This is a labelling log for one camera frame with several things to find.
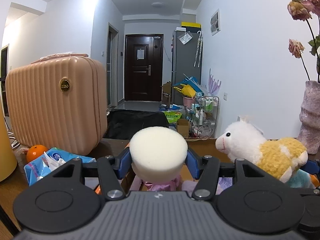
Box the light blue plush toy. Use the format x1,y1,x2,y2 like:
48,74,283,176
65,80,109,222
286,170,319,189

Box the yellow white sheep plush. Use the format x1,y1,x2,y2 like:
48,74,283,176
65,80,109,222
215,120,308,183

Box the pink satin pouch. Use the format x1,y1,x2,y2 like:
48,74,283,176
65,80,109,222
130,176,182,192

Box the white round sponge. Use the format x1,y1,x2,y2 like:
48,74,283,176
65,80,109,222
129,126,188,183

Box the lavender drawstring bag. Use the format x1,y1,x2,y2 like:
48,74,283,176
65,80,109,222
215,177,233,195

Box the lilac towel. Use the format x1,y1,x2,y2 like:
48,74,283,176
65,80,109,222
181,180,197,195

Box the red orange cardboard box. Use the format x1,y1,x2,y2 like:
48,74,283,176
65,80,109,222
94,138,320,196

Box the pink textured vase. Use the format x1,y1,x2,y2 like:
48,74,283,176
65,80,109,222
297,81,320,155

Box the black chair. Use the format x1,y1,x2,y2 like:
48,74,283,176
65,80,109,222
103,109,169,140

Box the small cardboard box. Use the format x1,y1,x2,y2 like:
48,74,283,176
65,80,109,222
176,118,190,138

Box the blue tissue packet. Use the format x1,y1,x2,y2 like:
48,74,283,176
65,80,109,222
24,147,96,186

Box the orange fruit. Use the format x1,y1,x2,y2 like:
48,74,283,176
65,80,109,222
26,145,49,163

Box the purple feather decoration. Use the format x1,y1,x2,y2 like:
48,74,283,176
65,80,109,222
208,69,222,96

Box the blue yellow bag pile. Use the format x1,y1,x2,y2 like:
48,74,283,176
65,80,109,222
173,76,204,98

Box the pink ribbed suitcase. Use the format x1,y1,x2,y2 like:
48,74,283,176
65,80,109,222
5,54,107,155

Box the yellow thermos jug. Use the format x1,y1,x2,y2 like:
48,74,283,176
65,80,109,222
0,100,18,183

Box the dark brown door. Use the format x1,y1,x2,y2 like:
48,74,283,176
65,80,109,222
124,34,163,101

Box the grey refrigerator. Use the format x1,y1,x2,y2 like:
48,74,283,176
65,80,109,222
171,28,203,106

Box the yellow box on fridge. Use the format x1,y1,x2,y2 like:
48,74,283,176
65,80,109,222
181,22,201,29

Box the dried pink roses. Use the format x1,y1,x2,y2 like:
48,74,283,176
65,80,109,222
286,0,320,83

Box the metal wire cart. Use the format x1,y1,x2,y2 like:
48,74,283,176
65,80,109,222
191,93,220,139

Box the wall picture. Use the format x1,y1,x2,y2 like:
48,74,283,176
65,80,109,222
210,9,221,36

